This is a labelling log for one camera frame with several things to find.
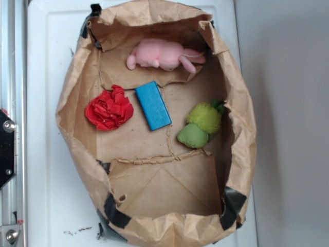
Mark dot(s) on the pink plush bunny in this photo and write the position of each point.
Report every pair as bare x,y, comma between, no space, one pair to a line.
167,55

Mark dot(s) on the blue wooden block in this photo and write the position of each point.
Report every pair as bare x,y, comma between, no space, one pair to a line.
153,106

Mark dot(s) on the aluminium frame rail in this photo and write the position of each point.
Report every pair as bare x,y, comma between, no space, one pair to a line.
12,58

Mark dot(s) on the red crumpled cloth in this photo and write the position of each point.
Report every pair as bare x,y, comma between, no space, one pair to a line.
110,109

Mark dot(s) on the brown paper bag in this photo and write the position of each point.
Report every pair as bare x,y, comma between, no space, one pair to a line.
151,189

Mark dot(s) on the silver corner bracket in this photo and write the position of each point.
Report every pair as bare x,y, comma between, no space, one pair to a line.
10,235

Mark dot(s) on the black mounting bracket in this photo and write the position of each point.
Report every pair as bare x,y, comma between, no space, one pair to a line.
7,149

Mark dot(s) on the green plush toy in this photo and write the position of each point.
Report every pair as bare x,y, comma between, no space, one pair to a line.
203,122

